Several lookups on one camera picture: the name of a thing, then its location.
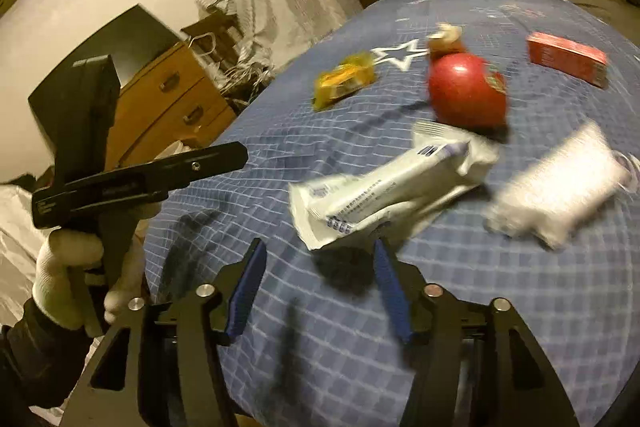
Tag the person's left hand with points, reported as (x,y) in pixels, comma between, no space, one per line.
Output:
(55,267)

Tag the wooden dresser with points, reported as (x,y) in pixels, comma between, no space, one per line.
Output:
(170,102)

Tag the small red carton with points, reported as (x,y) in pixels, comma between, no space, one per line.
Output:
(567,57)

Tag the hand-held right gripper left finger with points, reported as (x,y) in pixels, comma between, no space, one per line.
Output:
(247,292)

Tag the white crumpled sheet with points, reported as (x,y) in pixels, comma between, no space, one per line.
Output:
(17,242)

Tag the dark wooden chair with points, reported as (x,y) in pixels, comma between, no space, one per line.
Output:
(215,29)

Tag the person's left forearm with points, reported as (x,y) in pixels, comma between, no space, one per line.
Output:
(30,357)

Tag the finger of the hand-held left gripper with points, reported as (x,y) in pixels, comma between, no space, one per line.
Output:
(210,162)

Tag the tangle of white hangers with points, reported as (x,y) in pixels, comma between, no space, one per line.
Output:
(240,67)

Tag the white plastic wrapper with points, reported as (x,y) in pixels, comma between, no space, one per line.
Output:
(390,187)

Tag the blue checked bedsheet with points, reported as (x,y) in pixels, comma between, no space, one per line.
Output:
(350,357)

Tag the dark green blanket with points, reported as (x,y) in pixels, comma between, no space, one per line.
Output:
(610,14)

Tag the yellow snack packet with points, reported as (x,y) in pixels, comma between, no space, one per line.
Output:
(345,79)

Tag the white tissue pack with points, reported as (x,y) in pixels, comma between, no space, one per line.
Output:
(555,187)

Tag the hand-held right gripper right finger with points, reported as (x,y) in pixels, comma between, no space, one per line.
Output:
(392,294)

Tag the black flat screen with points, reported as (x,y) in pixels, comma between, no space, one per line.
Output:
(135,37)

